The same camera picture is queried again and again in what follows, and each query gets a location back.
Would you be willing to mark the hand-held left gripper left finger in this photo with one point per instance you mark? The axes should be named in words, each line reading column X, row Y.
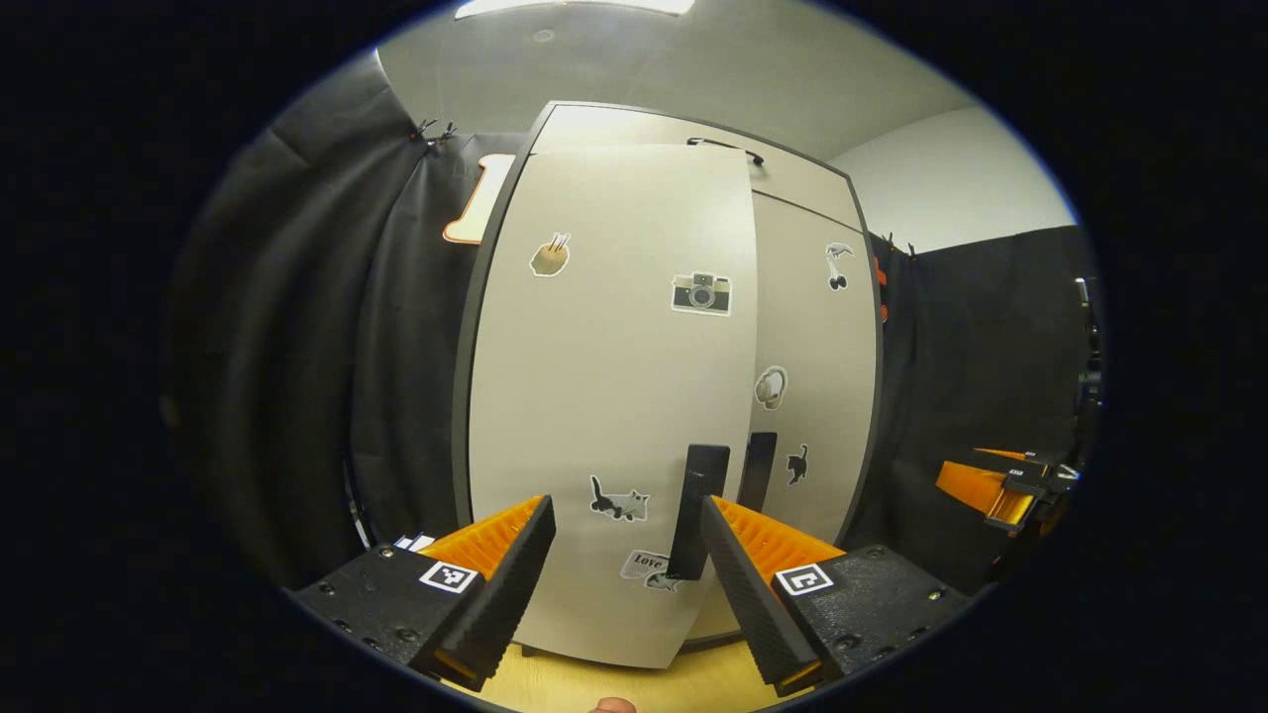
column 490, row 594

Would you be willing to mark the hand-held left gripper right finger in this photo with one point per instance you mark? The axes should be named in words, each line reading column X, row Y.
column 753, row 594

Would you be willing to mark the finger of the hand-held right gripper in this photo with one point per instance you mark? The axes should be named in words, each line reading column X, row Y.
column 1010, row 456
column 981, row 490

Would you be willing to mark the white cabinet door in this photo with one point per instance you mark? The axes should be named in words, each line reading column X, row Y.
column 614, row 396
column 822, row 337

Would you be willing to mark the white and grey cabinet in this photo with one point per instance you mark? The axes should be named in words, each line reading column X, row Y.
column 462, row 396

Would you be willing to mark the white cabinet drawer front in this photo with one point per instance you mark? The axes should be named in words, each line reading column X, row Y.
column 634, row 129

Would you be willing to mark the white book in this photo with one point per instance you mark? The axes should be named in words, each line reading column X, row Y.
column 426, row 542

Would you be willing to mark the black backdrop cloth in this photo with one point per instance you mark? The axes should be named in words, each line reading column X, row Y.
column 297, row 347

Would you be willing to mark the ceiling light panel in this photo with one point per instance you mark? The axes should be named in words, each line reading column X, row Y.
column 575, row 8

